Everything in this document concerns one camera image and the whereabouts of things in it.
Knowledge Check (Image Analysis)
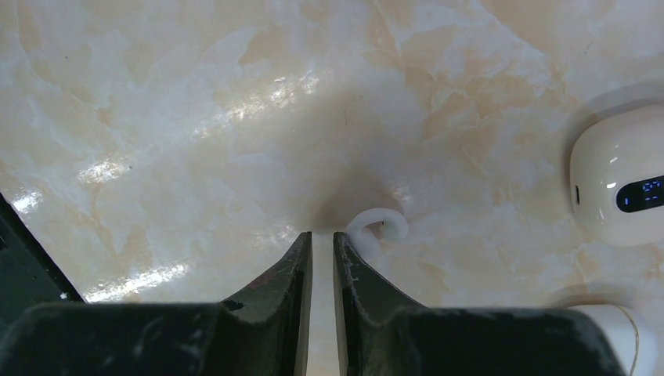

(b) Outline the beige charging case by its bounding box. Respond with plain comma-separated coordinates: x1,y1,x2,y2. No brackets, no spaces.
569,105,663,247

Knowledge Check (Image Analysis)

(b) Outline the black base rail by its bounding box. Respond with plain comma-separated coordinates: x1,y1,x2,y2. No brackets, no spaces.
1,197,84,334

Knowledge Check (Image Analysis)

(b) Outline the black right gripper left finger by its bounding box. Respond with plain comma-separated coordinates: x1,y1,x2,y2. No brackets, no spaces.
1,232,312,375

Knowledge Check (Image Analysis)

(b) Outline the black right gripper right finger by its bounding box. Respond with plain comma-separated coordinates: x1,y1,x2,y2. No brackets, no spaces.
333,232,623,375

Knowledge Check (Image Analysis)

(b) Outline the white clip earbud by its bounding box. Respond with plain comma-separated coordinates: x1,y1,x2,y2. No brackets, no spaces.
345,208,409,261

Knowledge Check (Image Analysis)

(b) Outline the white charging case gold trim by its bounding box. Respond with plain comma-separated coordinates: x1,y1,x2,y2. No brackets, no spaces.
571,304,659,376

